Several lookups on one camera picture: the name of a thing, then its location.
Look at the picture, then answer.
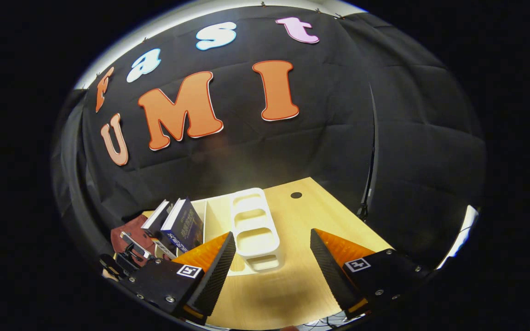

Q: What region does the white portrait cover book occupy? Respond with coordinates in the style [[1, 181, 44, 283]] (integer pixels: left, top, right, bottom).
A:
[[141, 199, 176, 240]]

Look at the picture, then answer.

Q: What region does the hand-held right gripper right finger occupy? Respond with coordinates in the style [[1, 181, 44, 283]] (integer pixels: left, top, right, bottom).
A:
[[310, 228, 433, 320]]

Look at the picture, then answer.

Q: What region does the blue book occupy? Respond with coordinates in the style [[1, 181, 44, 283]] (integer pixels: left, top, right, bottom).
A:
[[152, 198, 204, 260]]

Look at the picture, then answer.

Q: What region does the black hanging cable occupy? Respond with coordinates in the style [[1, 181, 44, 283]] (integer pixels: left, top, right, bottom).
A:
[[358, 85, 380, 221]]

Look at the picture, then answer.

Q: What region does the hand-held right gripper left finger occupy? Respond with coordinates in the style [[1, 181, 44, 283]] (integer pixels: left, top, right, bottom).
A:
[[120, 231, 237, 326]]

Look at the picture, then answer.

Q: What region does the white plastic bookshelf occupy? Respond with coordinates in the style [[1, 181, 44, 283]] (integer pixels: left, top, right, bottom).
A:
[[180, 188, 286, 276]]

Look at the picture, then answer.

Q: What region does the maroon schoolbag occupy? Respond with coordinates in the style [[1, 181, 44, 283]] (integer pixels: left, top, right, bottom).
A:
[[111, 214, 173, 267]]

